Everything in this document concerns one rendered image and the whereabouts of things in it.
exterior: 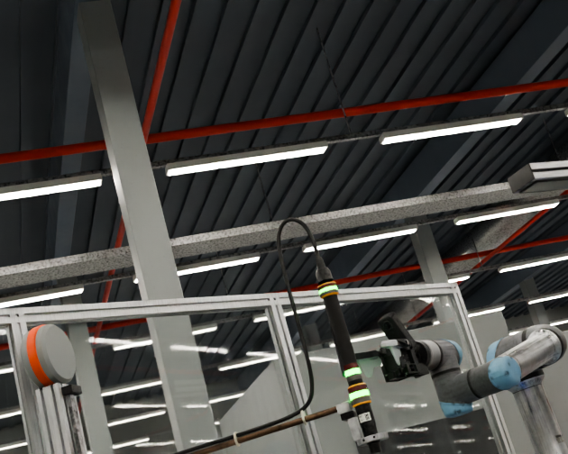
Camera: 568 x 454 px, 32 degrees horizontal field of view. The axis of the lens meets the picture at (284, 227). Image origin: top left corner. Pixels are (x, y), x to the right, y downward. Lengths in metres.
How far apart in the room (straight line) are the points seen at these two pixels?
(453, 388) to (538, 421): 0.41
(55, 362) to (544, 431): 1.31
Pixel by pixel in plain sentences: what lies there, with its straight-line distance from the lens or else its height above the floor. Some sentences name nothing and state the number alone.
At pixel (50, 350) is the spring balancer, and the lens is 2.45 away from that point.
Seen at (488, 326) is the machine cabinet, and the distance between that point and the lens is 5.30.
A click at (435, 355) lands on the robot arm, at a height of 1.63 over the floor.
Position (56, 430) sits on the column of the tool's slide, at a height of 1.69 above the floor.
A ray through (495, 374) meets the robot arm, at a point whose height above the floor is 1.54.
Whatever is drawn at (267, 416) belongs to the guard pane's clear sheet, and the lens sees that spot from 2.95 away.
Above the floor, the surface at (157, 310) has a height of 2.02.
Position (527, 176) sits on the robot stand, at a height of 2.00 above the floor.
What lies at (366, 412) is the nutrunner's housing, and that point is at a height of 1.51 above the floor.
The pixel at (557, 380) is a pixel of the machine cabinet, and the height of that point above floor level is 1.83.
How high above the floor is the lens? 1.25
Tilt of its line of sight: 18 degrees up
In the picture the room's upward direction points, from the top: 16 degrees counter-clockwise
